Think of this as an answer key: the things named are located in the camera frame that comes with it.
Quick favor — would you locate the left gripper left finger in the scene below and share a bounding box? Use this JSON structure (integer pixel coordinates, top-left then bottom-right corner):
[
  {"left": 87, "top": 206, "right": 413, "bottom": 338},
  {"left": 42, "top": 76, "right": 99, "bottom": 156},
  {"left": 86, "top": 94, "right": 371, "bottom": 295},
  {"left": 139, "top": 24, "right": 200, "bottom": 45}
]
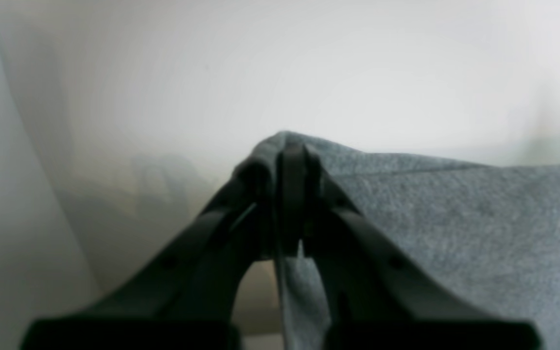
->
[{"left": 20, "top": 146, "right": 293, "bottom": 350}]

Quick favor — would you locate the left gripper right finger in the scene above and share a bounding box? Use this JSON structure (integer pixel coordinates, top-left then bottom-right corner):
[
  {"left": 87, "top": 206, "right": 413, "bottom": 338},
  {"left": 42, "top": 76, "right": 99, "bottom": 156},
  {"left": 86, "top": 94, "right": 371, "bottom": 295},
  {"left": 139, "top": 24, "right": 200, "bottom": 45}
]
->
[{"left": 290, "top": 144, "right": 542, "bottom": 350}]

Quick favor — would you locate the grey T-shirt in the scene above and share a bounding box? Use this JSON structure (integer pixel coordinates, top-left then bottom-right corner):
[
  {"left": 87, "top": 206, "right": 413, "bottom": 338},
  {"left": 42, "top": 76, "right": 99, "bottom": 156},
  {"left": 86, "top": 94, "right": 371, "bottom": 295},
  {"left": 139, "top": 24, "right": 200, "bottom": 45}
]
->
[{"left": 251, "top": 131, "right": 560, "bottom": 350}]

